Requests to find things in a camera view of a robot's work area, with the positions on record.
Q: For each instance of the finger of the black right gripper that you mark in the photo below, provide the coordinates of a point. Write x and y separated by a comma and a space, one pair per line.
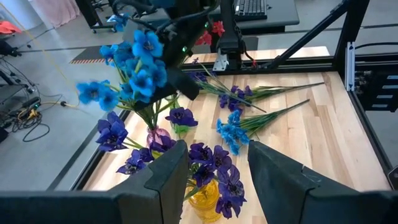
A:
161, 93
186, 84

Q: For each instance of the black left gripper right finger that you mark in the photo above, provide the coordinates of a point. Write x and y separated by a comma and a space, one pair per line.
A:
311, 205

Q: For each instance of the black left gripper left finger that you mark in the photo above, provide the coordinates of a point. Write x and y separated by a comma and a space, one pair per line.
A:
93, 208

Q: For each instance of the red artificial flower bunch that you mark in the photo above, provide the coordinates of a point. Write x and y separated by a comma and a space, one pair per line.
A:
218, 28

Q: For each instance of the blue artificial flower bunch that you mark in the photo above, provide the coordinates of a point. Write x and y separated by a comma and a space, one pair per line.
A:
107, 98
231, 133
146, 46

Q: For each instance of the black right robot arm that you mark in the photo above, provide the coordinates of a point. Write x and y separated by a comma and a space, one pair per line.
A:
231, 31

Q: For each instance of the pink ribbed glass vase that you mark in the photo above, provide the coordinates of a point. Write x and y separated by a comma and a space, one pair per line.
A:
157, 134

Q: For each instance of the yellow embossed glass vase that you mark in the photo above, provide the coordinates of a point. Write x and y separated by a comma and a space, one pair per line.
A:
205, 202

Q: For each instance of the black computer keyboard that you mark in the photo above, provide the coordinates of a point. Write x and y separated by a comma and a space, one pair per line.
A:
250, 7

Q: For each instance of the orange striped floor tape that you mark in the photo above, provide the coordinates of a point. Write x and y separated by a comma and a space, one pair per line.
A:
88, 61

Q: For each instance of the grey desk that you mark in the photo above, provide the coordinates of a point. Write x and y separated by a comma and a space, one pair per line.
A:
280, 14

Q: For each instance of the black power strip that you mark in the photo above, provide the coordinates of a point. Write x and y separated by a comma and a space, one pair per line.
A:
31, 102

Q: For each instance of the black control box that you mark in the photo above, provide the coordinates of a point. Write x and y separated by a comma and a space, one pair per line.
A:
376, 90

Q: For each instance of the pink fabric curtain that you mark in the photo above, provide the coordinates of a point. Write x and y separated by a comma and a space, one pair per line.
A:
56, 12

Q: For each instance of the silver aluminium extrusion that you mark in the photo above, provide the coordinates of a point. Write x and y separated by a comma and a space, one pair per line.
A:
350, 67

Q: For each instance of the red cloth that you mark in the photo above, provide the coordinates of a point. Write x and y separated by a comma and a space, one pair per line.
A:
9, 27

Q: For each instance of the white mounting bracket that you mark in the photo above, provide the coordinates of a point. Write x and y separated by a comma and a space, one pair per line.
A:
220, 62

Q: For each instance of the black aluminium table frame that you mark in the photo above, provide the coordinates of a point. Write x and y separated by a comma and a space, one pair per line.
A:
295, 65

